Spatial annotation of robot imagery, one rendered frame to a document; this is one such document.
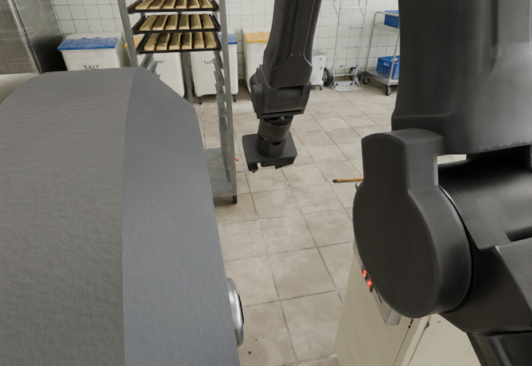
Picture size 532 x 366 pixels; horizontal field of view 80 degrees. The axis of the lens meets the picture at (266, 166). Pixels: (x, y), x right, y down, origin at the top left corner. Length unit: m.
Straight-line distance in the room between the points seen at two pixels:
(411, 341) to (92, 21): 4.33
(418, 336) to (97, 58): 3.68
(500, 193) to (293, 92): 0.35
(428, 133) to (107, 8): 4.37
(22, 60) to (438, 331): 3.75
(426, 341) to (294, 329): 0.87
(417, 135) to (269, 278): 1.64
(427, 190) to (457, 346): 0.76
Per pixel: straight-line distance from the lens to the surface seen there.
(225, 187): 2.14
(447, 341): 0.88
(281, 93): 0.48
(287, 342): 1.59
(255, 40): 3.81
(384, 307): 0.84
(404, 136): 0.17
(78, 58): 3.96
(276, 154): 0.61
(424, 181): 0.17
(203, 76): 3.84
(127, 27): 1.72
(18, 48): 3.84
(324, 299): 1.73
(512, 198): 0.19
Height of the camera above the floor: 1.39
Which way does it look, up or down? 32 degrees down
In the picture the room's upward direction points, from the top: straight up
